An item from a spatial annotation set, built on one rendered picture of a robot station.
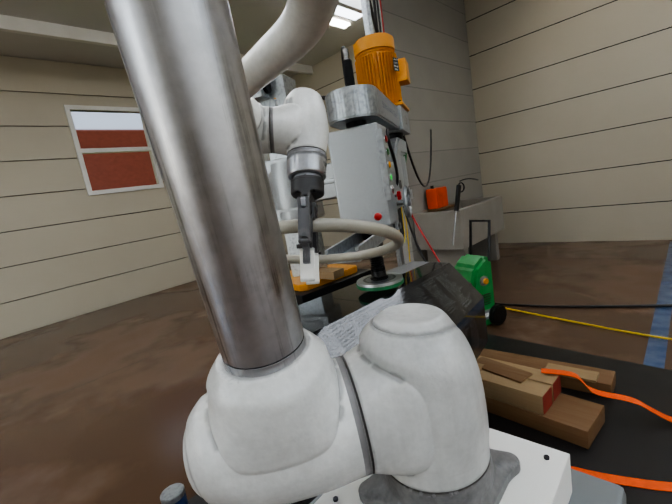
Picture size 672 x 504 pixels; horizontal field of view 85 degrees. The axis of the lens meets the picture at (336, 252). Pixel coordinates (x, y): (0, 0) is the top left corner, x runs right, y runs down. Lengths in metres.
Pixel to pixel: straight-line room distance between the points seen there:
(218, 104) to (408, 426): 0.40
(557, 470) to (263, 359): 0.46
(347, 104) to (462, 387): 1.26
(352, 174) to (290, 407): 1.24
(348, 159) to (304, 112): 0.73
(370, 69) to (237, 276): 1.99
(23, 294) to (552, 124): 8.12
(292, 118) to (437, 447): 0.67
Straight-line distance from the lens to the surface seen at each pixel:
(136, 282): 7.54
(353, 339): 1.41
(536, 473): 0.69
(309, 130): 0.84
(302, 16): 0.57
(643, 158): 6.18
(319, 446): 0.47
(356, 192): 1.57
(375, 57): 2.31
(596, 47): 6.35
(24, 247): 7.21
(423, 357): 0.47
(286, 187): 2.35
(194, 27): 0.36
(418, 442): 0.51
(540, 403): 2.12
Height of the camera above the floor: 1.31
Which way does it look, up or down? 9 degrees down
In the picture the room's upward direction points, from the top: 10 degrees counter-clockwise
